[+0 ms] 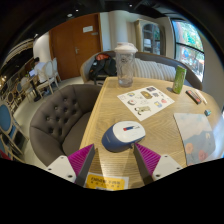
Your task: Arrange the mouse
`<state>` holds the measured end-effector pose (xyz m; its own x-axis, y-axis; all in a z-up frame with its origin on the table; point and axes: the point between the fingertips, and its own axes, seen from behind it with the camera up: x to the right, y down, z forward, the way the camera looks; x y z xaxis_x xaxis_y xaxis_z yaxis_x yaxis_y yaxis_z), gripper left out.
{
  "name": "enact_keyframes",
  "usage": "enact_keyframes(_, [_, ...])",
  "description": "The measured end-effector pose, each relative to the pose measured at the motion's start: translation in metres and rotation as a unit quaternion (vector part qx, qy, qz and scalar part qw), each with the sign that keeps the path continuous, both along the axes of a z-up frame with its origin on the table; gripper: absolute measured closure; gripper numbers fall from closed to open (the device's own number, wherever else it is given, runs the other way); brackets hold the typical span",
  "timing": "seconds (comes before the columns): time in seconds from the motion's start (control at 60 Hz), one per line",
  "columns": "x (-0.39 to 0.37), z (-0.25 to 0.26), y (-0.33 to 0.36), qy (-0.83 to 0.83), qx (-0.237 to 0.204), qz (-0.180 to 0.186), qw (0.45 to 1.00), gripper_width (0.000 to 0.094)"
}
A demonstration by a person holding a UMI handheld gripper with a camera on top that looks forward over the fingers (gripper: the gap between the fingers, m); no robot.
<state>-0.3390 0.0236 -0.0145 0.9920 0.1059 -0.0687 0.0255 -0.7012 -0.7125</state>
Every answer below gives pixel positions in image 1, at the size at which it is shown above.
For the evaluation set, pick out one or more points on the clear shaker bottle white lid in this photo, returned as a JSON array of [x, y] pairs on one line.
[[125, 66]]

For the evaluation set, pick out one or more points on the striped cushion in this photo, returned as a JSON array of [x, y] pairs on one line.
[[146, 70], [168, 72]]

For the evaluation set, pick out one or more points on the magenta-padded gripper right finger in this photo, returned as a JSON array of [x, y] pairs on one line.
[[148, 160]]

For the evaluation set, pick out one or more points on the brown wooden door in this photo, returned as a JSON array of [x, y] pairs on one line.
[[75, 46]]

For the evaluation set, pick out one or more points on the yellow label sticker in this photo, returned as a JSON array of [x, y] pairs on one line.
[[106, 182]]

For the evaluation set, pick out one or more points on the grey tufted armchair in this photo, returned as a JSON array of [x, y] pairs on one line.
[[63, 116]]

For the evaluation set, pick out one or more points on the white and blue computer mouse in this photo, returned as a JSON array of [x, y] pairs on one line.
[[121, 135]]

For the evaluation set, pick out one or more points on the blue upholstered chair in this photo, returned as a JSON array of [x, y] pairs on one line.
[[6, 120]]

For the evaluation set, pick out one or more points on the black and orange backpack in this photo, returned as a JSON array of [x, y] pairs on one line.
[[101, 66]]

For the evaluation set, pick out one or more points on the light blue printed mouse pad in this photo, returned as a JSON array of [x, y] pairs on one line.
[[195, 136]]

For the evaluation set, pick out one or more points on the black and red flat box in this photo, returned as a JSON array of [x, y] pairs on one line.
[[193, 96]]

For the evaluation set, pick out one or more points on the green drink can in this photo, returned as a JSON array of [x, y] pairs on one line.
[[179, 80]]

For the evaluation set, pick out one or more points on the large black-framed window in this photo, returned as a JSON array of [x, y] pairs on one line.
[[190, 46]]

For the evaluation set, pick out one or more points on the glass-fronted cabinet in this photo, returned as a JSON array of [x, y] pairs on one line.
[[150, 36]]

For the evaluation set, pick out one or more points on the white door sign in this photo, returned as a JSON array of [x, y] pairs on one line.
[[88, 29]]

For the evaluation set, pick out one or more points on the person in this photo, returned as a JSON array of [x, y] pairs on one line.
[[39, 68]]

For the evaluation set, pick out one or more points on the grey curved sofa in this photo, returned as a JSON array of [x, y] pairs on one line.
[[180, 66]]

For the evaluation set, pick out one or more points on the group of white chairs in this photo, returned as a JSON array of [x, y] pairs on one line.
[[48, 78]]

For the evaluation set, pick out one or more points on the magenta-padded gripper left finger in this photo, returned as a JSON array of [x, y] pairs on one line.
[[81, 160]]

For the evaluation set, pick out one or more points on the white sticker sheet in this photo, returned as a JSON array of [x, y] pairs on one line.
[[145, 101]]

